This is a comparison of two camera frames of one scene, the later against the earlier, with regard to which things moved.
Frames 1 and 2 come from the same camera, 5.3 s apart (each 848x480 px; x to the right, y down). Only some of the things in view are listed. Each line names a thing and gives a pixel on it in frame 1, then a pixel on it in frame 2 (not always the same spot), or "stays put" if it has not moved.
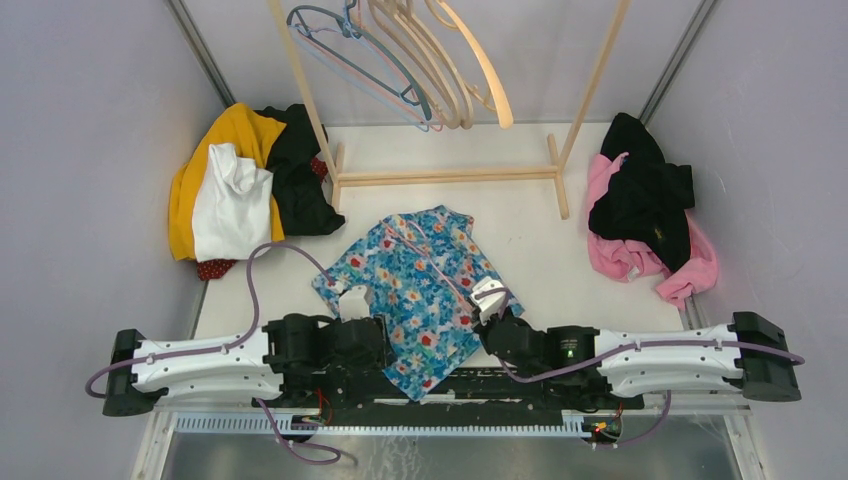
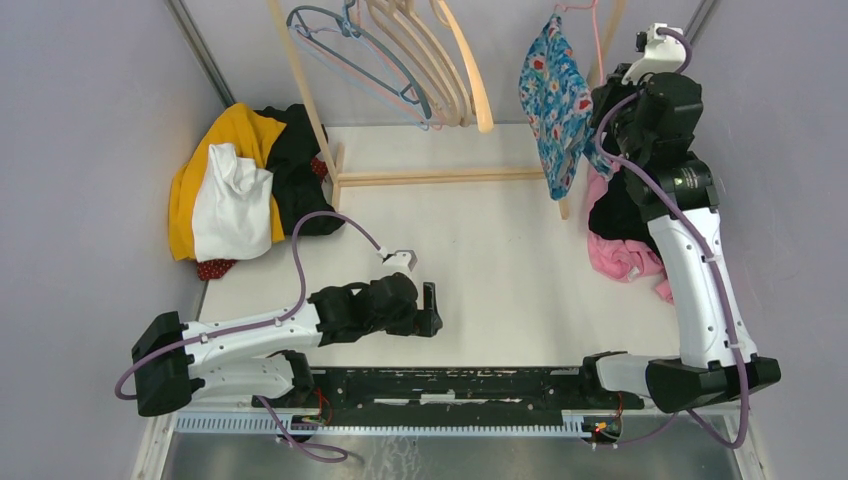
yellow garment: [250, 134] stays put
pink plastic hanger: [426, 253] → [593, 5]
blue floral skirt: [429, 277] → [558, 99]
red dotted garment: [213, 269] stays put
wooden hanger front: [506, 114] → [486, 122]
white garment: [232, 217] stays put
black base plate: [312, 394] stays put
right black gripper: [482, 330] → [605, 95]
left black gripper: [378, 359] → [420, 322]
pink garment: [628, 260] stays put
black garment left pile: [307, 207] stays put
